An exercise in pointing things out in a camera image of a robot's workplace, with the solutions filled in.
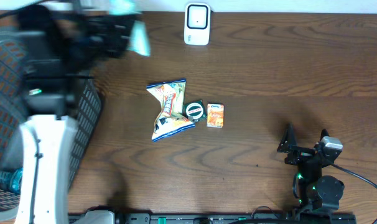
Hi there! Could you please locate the teal tissue packet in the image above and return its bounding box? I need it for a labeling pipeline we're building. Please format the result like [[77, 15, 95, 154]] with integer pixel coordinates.
[[108, 0, 151, 57]]

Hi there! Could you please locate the small orange box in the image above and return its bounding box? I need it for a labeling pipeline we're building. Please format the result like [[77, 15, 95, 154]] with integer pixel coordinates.
[[207, 103, 225, 128]]

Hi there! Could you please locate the small green box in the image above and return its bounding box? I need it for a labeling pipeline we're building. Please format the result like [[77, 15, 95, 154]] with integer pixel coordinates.
[[183, 100, 207, 123]]

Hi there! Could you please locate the yellow snack bag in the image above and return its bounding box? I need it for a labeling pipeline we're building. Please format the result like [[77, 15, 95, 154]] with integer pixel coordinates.
[[146, 78, 195, 142]]

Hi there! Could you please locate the blue mouthwash bottle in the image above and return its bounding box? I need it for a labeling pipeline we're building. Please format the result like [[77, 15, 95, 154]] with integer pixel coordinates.
[[0, 168, 23, 195]]

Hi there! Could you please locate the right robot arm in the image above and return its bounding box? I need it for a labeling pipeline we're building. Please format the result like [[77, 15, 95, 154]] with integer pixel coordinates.
[[277, 124, 344, 213]]

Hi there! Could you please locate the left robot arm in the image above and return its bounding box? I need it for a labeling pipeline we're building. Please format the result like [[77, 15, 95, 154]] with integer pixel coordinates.
[[16, 4, 137, 223]]

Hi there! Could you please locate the white barcode scanner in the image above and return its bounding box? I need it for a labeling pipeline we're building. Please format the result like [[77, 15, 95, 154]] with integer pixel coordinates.
[[184, 2, 212, 45]]

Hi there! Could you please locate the grey plastic basket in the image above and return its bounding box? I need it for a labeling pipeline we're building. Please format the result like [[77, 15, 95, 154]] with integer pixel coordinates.
[[0, 27, 103, 222]]

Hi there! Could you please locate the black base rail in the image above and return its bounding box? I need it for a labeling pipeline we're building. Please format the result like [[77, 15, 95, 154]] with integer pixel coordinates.
[[68, 212, 357, 224]]

